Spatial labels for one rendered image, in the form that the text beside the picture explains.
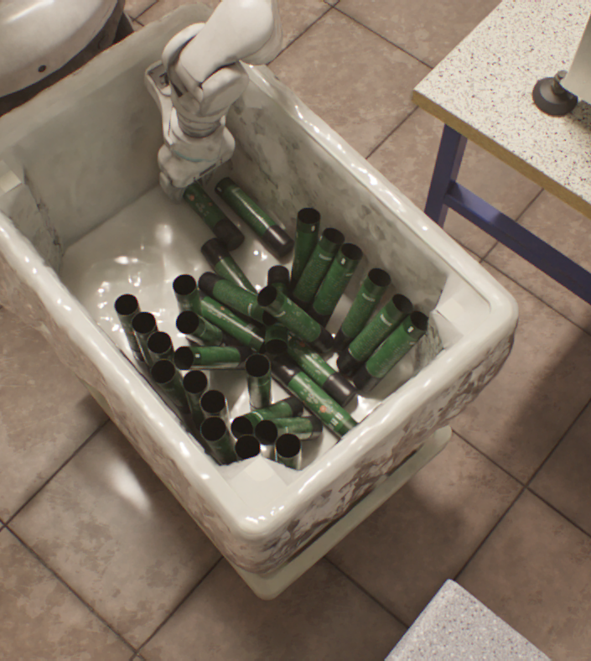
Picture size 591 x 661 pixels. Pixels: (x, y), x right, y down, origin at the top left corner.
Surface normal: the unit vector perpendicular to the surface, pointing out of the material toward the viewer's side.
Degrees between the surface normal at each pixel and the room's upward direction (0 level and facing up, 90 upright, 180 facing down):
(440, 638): 0
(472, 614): 0
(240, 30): 36
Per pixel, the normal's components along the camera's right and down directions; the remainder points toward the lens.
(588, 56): -0.65, 0.69
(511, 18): -0.01, -0.43
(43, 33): 0.56, 0.26
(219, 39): -0.35, 0.14
